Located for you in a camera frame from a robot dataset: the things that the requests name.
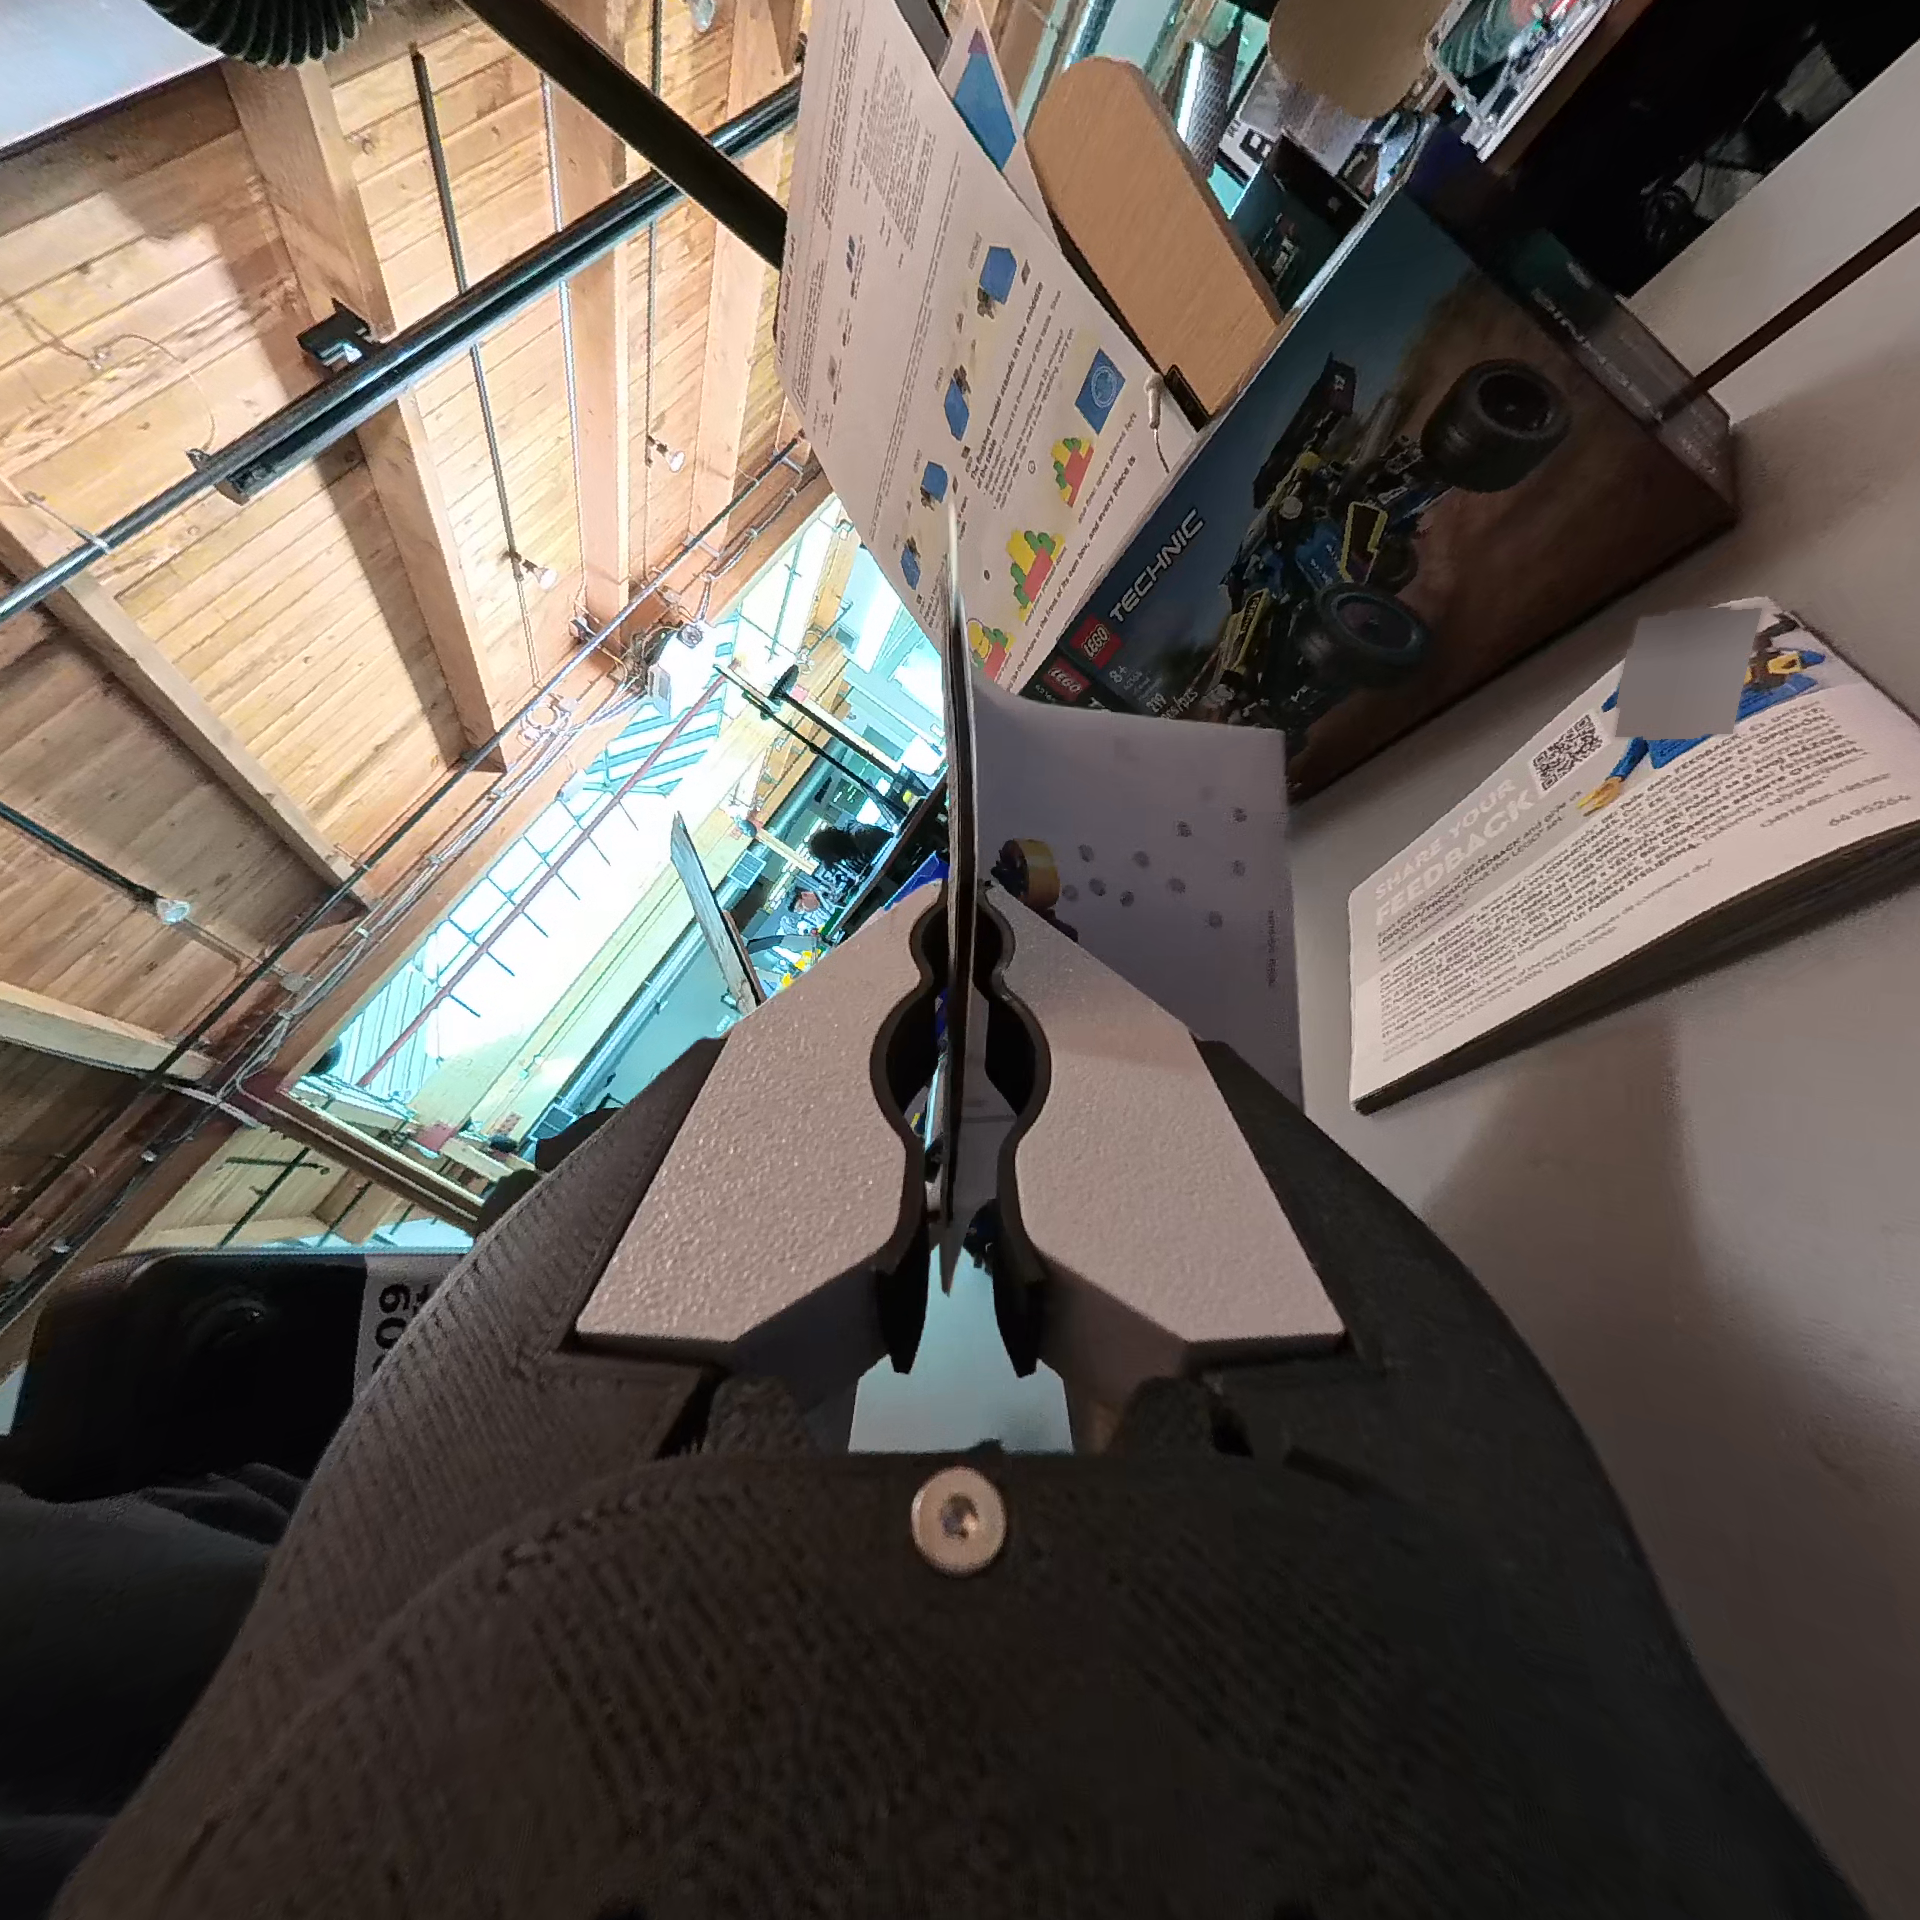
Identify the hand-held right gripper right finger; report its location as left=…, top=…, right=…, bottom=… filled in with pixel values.
left=975, top=886, right=1352, bottom=1450

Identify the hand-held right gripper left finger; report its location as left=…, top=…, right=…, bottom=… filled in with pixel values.
left=575, top=883, right=954, bottom=1400

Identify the instruction booklet with buggy cover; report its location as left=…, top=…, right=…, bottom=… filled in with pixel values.
left=931, top=496, right=1303, bottom=1297

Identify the dark toy set box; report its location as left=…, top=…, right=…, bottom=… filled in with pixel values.
left=1017, top=192, right=1741, bottom=806

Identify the grey tilted panel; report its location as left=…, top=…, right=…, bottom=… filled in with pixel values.
left=664, top=808, right=770, bottom=1007

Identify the printed paper sign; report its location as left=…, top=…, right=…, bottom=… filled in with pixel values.
left=775, top=0, right=1203, bottom=698

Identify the tan wooden board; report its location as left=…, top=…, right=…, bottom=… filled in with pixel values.
left=1027, top=56, right=1282, bottom=413

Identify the thin brown rod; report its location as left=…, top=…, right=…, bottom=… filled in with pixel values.
left=1663, top=249, right=1920, bottom=421

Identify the black ceiling rail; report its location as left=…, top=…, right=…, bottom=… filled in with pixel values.
left=0, top=76, right=804, bottom=632

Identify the black ribbed duct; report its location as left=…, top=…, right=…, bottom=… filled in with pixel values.
left=142, top=0, right=369, bottom=69

